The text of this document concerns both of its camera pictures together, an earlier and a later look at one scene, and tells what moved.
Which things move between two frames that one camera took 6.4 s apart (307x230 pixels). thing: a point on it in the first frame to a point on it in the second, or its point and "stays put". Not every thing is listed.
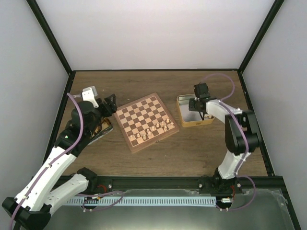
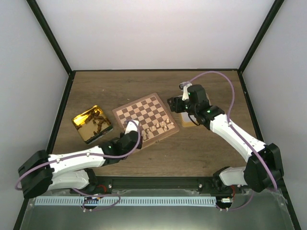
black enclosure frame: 72,72 stays put
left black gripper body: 107,113 to 139,146
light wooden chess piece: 149,135 stays put
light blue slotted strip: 145,201 stays put
